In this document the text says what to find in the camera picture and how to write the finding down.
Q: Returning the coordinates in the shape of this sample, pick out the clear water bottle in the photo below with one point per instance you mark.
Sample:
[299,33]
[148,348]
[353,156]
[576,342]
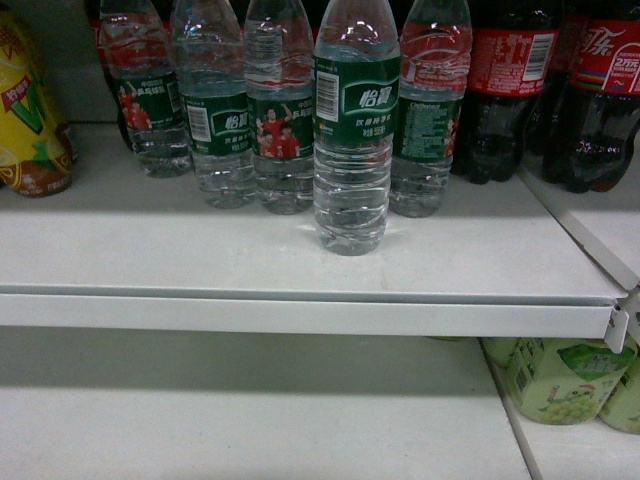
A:
[356,93]

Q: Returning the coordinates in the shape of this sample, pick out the water bottle right rear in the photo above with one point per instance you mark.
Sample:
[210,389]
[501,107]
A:
[435,43]

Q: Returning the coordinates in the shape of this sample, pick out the white upper metal shelf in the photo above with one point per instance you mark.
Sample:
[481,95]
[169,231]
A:
[121,250]

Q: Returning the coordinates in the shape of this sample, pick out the white metal shelf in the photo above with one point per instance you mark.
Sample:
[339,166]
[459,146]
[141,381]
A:
[121,250]
[124,404]

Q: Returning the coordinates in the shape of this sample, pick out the water bottle middle red picture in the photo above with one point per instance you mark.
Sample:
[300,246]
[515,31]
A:
[278,46]

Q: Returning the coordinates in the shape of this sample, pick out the water bottle far left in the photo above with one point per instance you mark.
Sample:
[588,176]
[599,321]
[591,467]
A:
[140,61]

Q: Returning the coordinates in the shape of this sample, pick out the white lower metal shelf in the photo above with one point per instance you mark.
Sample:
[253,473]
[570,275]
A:
[124,404]

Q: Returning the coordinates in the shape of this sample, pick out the cola bottle red label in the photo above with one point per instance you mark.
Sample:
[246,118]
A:
[512,47]

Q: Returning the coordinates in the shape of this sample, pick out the cola bottle far right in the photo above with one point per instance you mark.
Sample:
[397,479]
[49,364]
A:
[592,144]

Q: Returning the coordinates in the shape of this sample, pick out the yellow lemon tea bottle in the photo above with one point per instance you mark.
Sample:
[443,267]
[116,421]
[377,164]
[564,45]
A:
[36,151]

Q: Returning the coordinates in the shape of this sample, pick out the green juice carton right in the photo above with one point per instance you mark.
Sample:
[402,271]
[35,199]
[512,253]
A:
[621,410]

